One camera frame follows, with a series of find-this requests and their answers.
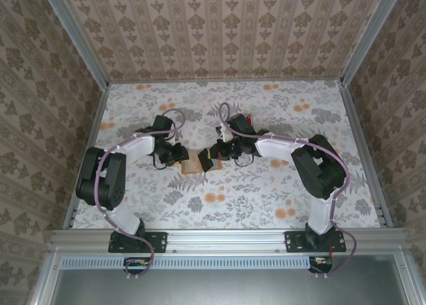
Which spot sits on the black card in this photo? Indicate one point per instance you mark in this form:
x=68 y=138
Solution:
x=205 y=163

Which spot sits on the orange leather card holder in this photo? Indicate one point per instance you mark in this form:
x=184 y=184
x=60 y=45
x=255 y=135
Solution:
x=194 y=168

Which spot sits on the clear acrylic card stand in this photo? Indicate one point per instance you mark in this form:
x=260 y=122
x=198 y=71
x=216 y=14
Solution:
x=252 y=124

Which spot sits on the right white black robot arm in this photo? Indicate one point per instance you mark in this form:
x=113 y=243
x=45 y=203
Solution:
x=319 y=165

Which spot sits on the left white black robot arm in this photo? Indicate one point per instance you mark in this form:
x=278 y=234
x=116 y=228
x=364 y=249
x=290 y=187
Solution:
x=100 y=178

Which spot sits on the red card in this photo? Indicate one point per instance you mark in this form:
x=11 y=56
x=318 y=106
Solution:
x=248 y=119

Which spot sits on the floral table cover sheet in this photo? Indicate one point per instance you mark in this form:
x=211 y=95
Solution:
x=266 y=198

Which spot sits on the aluminium mounting beam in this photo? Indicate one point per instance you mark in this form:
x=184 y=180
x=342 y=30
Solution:
x=226 y=240

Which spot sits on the grey sheet metal panel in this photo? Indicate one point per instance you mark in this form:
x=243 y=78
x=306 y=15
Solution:
x=226 y=288

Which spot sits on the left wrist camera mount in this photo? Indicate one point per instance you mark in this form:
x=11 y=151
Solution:
x=173 y=140

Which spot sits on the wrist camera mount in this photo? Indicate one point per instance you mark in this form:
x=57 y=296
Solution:
x=173 y=140
x=223 y=133

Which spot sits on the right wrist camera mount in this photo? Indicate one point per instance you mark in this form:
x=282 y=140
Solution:
x=223 y=133

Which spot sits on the thin aluminium cross rail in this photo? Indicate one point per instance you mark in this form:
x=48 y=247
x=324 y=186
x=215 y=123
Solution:
x=226 y=81

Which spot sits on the aluminium side rail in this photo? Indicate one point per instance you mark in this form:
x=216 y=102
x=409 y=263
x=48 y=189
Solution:
x=96 y=118
x=356 y=118

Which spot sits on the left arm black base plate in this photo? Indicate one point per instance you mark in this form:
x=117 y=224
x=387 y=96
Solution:
x=159 y=241

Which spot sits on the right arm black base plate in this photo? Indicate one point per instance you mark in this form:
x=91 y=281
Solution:
x=293 y=241

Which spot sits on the aluminium frame post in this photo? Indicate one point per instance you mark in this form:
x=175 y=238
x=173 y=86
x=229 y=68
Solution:
x=80 y=38
x=368 y=35

